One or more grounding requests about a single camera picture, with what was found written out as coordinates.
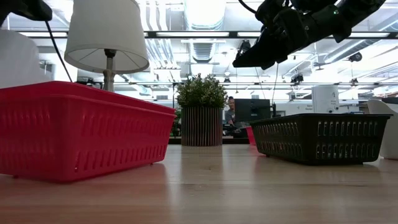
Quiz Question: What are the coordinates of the brown ribbed plant pot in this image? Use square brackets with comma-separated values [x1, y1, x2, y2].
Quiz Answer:
[181, 106, 224, 147]

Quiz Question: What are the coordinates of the black hanging spotlight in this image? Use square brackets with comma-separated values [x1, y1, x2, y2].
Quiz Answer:
[238, 39, 251, 53]

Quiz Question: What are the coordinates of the large black plastic basket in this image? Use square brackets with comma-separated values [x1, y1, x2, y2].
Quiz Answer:
[249, 113, 393, 166]

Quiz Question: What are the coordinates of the black computer monitor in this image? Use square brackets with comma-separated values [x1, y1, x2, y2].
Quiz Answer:
[234, 98, 272, 123]

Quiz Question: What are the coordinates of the silver lamp base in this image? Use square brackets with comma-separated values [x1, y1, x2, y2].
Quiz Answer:
[102, 49, 118, 93]

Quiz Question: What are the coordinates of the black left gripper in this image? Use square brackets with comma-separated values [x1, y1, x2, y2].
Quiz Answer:
[0, 0, 53, 22]

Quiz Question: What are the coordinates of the white cylindrical kiosk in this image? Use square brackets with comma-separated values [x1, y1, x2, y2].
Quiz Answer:
[312, 85, 340, 113]

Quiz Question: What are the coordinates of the person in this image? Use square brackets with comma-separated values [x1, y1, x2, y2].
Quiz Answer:
[224, 96, 236, 125]

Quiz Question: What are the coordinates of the black overhead frame bar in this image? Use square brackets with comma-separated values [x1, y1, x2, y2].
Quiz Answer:
[0, 30, 398, 40]

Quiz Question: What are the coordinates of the large red plastic basket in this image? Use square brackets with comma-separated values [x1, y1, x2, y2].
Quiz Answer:
[0, 88, 177, 184]

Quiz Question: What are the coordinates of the black cable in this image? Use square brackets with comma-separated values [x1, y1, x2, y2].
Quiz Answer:
[45, 20, 73, 83]
[238, 0, 259, 15]

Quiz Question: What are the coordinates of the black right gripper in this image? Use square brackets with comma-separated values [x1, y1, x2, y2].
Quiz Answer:
[232, 0, 343, 71]

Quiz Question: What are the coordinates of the white lamp shade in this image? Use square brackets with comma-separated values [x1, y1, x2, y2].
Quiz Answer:
[63, 0, 150, 75]

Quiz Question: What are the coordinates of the green artificial plant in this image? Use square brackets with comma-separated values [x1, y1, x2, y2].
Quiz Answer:
[175, 73, 229, 110]

